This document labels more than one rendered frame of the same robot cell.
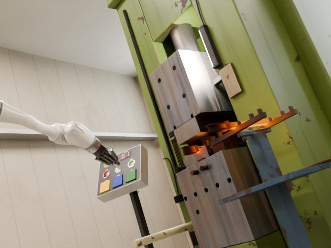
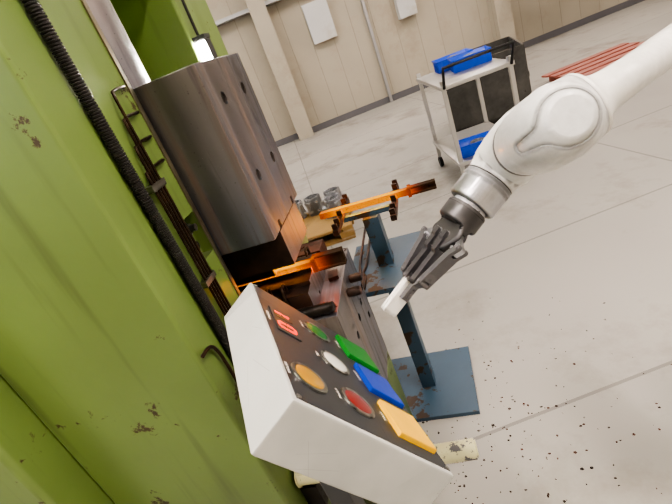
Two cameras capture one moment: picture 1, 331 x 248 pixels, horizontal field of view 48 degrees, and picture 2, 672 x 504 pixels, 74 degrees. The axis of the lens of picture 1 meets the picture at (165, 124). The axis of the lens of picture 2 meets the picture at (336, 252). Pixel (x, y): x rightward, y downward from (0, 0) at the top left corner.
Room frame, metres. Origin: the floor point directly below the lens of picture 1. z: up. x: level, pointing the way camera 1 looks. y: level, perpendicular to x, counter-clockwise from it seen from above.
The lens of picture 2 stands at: (2.57, 0.88, 1.52)
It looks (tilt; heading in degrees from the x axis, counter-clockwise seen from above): 24 degrees down; 238
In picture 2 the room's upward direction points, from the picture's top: 22 degrees counter-clockwise
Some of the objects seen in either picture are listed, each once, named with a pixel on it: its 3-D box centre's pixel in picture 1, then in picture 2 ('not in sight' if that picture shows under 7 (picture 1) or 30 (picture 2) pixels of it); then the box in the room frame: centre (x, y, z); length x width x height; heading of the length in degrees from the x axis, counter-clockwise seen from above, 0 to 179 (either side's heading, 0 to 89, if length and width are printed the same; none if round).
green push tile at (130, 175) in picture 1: (131, 176); (355, 355); (2.25, 0.30, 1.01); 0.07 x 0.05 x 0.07; 68
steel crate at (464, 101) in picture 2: not in sight; (484, 86); (-2.26, -2.34, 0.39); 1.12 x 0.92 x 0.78; 34
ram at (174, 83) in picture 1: (202, 89); (188, 163); (2.16, -0.28, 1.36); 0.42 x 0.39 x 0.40; 133
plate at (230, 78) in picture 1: (230, 80); not in sight; (1.90, -0.41, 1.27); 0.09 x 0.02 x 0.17; 43
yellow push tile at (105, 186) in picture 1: (105, 186); (404, 428); (2.32, 0.48, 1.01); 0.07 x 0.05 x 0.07; 68
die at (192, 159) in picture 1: (220, 153); (249, 297); (2.19, -0.25, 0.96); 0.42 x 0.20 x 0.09; 133
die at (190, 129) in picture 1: (211, 129); (225, 251); (2.19, -0.25, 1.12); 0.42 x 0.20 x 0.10; 133
